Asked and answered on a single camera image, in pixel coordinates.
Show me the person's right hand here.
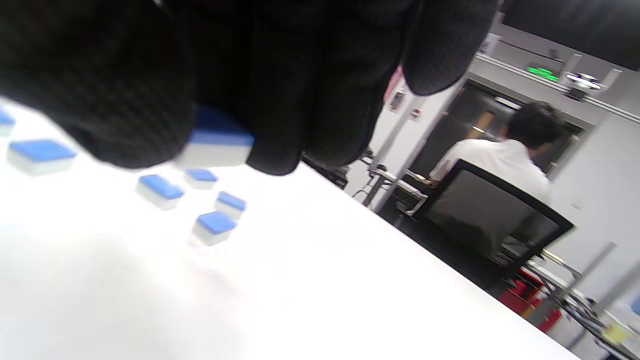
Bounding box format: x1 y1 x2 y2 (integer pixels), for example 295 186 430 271
0 0 501 176

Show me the single blue mahjong tile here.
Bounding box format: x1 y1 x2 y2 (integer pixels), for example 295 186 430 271
172 106 257 169

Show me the dark framed glass door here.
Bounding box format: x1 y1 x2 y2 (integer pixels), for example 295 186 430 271
407 79 586 181

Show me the black mesh office chair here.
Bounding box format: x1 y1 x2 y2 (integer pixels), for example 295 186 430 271
395 159 575 296

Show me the green exit sign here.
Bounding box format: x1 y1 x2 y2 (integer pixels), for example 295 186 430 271
526 65 561 83

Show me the red box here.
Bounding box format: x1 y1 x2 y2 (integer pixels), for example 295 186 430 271
499 267 562 335

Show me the yellow box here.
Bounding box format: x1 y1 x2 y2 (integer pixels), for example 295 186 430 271
604 322 632 346

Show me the white desk leg post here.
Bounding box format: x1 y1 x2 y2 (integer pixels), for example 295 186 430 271
372 95 426 206

